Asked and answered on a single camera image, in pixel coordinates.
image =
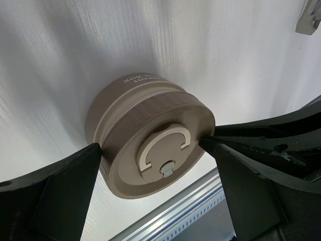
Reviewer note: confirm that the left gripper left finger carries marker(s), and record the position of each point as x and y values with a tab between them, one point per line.
50	203

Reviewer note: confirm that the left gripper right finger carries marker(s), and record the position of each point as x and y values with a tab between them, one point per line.
265	203

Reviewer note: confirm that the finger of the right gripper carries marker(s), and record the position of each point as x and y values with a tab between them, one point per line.
289	143

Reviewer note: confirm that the metal tongs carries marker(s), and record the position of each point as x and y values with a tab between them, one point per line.
309	19

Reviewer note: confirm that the round metal lunch box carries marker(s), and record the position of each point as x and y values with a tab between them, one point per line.
136	99

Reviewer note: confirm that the aluminium front rail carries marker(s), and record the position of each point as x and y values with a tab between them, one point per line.
177	214

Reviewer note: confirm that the white slotted cable duct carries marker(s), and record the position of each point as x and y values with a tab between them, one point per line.
208	221

